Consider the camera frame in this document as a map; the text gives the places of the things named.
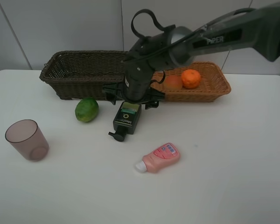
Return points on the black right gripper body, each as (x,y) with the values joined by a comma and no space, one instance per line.
(136,85)

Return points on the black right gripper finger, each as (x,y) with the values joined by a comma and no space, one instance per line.
(111,98)
(151,104)

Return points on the black pump bottle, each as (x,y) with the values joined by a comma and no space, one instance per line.
(125,121)

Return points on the red yellow peach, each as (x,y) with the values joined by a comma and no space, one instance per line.
(173,82)

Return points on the orange mandarin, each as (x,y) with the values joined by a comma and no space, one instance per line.
(190,79)

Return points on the pink lotion bottle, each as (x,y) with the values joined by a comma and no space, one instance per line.
(162,157)

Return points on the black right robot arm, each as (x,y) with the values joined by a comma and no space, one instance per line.
(176,47)

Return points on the green lime fruit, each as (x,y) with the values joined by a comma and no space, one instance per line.
(86,110)

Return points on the dark brown wicker basket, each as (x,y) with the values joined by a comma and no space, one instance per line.
(81,74)

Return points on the light orange wicker basket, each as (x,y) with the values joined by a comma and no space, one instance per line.
(213,84)

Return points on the translucent purple plastic cup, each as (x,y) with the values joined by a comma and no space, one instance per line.
(26,137)

